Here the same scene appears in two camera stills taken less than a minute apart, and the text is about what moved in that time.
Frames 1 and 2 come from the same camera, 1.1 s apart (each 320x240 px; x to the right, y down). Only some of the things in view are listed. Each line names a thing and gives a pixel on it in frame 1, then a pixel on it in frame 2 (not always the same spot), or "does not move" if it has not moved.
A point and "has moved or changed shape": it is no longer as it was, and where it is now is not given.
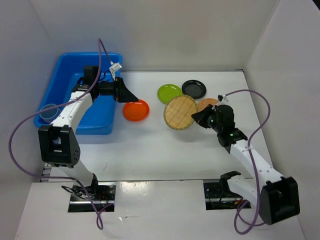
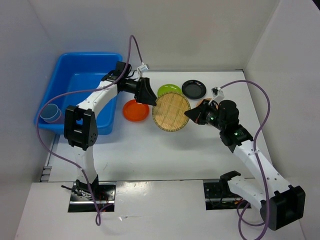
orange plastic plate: (136, 111) does not move
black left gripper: (122, 94) to (144, 94)
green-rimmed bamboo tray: (178, 111) has moved or changed shape
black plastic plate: (194, 88) does not move
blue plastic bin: (100, 118) does not move
